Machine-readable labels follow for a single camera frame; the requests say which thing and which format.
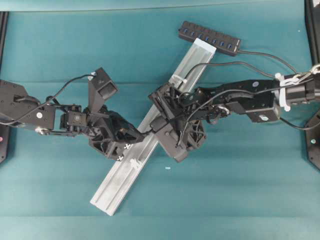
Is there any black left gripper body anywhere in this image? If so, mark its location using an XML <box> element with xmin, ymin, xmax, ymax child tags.
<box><xmin>84</xmin><ymin>105</ymin><xmax>130</xmax><ymax>161</ymax></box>

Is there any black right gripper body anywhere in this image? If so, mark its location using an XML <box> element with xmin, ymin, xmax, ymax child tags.
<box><xmin>148</xmin><ymin>83</ymin><xmax>207</xmax><ymax>152</ymax></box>

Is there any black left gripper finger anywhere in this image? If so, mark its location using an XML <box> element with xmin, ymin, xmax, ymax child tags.
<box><xmin>117</xmin><ymin>118</ymin><xmax>145</xmax><ymax>140</ymax></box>
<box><xmin>117</xmin><ymin>136</ymin><xmax>145</xmax><ymax>153</ymax></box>

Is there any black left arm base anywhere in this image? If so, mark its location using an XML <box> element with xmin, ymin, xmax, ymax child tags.
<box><xmin>0</xmin><ymin>11</ymin><xmax>10</xmax><ymax>164</ymax></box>

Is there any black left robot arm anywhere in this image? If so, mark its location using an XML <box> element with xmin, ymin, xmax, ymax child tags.
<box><xmin>0</xmin><ymin>75</ymin><xmax>145</xmax><ymax>161</ymax></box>

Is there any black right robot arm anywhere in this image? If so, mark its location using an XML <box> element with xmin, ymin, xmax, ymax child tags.
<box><xmin>149</xmin><ymin>70</ymin><xmax>320</xmax><ymax>159</ymax></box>

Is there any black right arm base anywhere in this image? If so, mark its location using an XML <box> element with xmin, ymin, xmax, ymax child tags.
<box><xmin>304</xmin><ymin>0</ymin><xmax>320</xmax><ymax>170</ymax></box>

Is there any black multi-port USB hub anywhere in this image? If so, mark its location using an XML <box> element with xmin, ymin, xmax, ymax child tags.
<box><xmin>178</xmin><ymin>21</ymin><xmax>241</xmax><ymax>56</ymax></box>

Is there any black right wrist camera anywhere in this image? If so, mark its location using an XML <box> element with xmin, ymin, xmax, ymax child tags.
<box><xmin>150</xmin><ymin>116</ymin><xmax>188</xmax><ymax>163</ymax></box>

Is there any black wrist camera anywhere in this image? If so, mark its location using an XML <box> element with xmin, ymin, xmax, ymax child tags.
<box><xmin>150</xmin><ymin>116</ymin><xmax>188</xmax><ymax>163</ymax></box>
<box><xmin>88</xmin><ymin>67</ymin><xmax>118</xmax><ymax>113</ymax></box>

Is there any white zip-tie ring far end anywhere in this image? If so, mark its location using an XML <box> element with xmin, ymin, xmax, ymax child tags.
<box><xmin>129</xmin><ymin>158</ymin><xmax>142</xmax><ymax>171</ymax></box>

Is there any aluminium extrusion rail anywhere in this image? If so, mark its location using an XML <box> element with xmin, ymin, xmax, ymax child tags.
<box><xmin>89</xmin><ymin>38</ymin><xmax>216</xmax><ymax>216</ymax></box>

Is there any white zip-tie ring near hub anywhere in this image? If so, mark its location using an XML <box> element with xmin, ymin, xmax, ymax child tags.
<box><xmin>172</xmin><ymin>74</ymin><xmax>189</xmax><ymax>87</ymax></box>

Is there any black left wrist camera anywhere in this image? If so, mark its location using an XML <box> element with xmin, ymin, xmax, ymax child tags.
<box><xmin>88</xmin><ymin>67</ymin><xmax>118</xmax><ymax>113</ymax></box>

